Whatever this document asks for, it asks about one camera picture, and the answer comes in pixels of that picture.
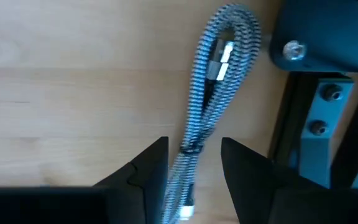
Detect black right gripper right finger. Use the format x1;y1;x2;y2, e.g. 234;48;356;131
221;137;332;224

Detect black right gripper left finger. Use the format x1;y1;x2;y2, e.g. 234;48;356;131
93;136;170;224

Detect black white braided USB cable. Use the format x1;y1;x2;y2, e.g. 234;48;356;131
161;2;263;224

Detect black mounting plate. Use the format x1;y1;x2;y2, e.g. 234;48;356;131
268;0;358;75

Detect black frame rail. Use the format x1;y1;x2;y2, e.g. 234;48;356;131
267;72;358;190

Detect silver metal bracket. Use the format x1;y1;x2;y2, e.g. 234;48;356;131
299;78;355;190

